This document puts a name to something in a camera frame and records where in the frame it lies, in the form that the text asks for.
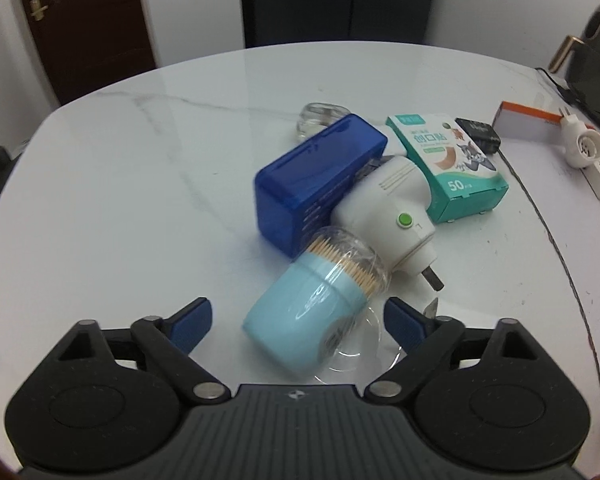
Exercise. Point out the teal white bandage box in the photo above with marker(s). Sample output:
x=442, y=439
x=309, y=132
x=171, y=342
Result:
x=445, y=160

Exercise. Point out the clear plastic lid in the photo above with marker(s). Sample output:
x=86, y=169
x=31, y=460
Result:
x=365, y=357

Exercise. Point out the light blue toothpick holder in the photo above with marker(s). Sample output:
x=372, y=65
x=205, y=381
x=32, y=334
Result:
x=295, y=310

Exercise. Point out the white round plug-in device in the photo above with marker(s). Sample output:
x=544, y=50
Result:
x=582, y=147

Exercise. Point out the orange rimmed white tray box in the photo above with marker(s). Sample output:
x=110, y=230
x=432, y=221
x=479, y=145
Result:
x=545, y=200

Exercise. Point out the brown door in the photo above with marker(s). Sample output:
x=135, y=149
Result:
x=90, y=25

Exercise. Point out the blue plastic box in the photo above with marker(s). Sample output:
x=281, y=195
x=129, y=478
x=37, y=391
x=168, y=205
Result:
x=310, y=180

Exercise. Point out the white plug-in device green button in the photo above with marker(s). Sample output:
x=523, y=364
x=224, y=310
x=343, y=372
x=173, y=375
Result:
x=380, y=205

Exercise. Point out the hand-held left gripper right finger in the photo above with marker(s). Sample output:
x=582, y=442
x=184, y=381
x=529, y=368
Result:
x=402, y=322

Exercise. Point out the black charger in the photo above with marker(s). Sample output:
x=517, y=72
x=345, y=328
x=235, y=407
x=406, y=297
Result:
x=477, y=132

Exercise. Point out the small metal tool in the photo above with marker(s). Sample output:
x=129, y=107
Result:
x=432, y=307

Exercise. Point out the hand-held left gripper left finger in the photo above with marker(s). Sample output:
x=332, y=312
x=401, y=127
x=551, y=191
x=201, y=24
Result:
x=192, y=322

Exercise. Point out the black cabinet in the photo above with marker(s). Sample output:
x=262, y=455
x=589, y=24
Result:
x=330, y=0

